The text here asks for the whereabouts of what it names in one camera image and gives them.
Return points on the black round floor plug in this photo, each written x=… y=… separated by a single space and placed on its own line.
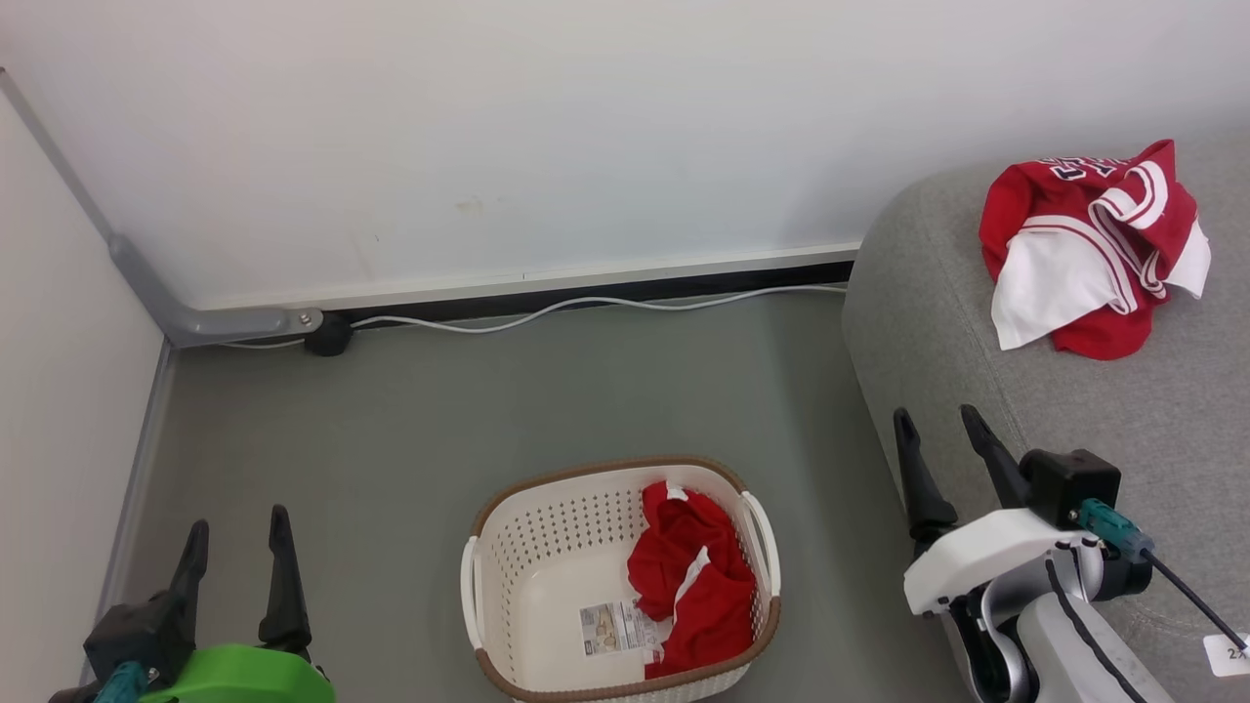
x=329 y=337

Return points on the red shorts white trim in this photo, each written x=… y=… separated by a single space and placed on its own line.
x=703 y=605

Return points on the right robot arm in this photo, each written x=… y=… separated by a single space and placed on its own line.
x=1060 y=664

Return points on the red white basketball jersey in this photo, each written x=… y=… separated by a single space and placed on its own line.
x=1025 y=200

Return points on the white wall baseboard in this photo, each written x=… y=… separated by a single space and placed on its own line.
x=586 y=275

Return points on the paper label sticker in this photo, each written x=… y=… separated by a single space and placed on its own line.
x=610 y=627

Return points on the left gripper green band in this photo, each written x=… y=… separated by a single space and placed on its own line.
x=244 y=679

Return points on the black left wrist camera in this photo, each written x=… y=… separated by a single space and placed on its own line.
x=132 y=635

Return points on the grey fabric sofa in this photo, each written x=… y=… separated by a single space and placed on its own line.
x=1074 y=410

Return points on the cream laundry basket brown rim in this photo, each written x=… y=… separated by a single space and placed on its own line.
x=547 y=586

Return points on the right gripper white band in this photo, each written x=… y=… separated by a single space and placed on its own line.
x=986 y=557

